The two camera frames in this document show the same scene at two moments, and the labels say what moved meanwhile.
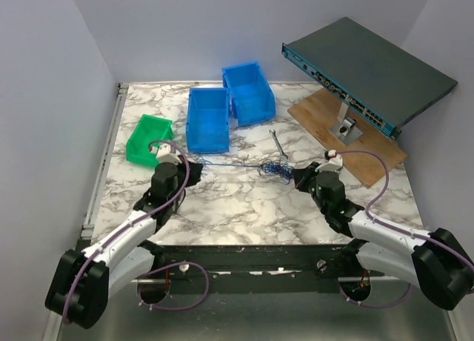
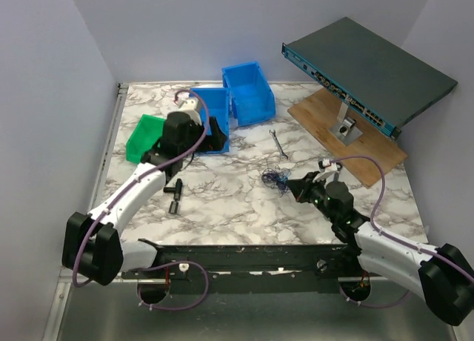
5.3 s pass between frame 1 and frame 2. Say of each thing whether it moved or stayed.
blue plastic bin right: stayed
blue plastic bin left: stayed
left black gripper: moved
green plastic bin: stayed
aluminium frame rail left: stayed
